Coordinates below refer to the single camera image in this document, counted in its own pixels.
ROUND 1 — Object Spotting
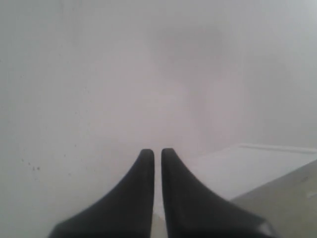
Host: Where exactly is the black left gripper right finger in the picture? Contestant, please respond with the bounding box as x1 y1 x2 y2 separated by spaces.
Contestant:
161 148 277 238

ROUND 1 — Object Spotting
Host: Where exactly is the white plastic drawer cabinet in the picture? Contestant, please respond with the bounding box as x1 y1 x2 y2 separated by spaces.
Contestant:
188 142 317 200

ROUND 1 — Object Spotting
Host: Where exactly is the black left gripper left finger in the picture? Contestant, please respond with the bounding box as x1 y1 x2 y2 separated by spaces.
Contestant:
50 149 155 238

